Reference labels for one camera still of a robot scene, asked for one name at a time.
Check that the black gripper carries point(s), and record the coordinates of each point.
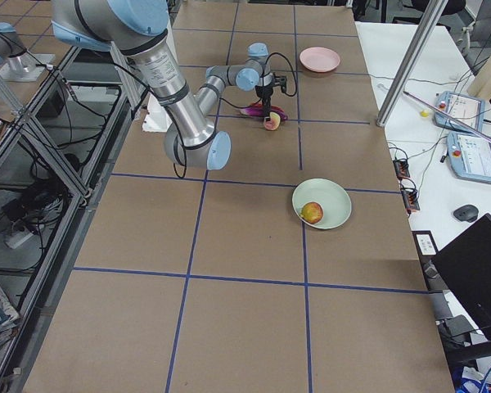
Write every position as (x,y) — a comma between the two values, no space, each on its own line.
(265,92)

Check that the pale green peach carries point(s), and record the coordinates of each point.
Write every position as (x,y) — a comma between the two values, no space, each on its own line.
(272,121)

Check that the red yellow apple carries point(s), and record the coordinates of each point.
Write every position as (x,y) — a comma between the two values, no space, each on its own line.
(311,212)

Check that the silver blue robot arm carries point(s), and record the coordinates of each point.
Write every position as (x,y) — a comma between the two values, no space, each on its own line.
(100,25)

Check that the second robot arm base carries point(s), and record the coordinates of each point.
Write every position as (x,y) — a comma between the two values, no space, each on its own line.
(17,63)

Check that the red chili pepper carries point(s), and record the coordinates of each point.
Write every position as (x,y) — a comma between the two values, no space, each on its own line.
(260,107)

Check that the purple eggplant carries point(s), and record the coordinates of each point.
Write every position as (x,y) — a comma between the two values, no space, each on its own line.
(261,114)

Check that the pink plate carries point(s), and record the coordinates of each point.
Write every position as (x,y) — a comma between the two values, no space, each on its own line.
(320,59)

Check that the light green plate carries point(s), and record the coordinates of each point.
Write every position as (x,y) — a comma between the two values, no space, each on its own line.
(335,201)

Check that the orange circuit board upper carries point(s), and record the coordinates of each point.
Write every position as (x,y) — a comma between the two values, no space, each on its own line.
(401,168)

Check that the orange circuit board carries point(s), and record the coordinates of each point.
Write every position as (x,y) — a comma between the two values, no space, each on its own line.
(401,168)
(410,199)

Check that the orange circuit board lower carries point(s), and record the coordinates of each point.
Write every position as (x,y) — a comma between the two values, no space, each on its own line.
(410,199)

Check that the upper teach pendant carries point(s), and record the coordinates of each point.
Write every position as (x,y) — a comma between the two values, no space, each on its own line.
(469,110)

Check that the teach pendant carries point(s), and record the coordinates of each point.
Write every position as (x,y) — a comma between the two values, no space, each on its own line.
(469,110)
(469,157)

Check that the lower teach pendant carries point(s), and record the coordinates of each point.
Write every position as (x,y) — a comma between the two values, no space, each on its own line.
(469,157)

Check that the grey computer mouse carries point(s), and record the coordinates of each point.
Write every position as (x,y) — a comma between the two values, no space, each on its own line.
(467,213)

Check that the black laptop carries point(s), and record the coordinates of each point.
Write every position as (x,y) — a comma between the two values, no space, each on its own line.
(465,267)

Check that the white power strip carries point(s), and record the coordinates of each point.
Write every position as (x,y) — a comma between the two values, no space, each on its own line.
(18,238)

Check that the white pedestal column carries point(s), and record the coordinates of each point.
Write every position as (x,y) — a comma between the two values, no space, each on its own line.
(155,110)

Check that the aluminium frame post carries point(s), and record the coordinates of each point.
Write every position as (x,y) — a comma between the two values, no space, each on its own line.
(426,25)

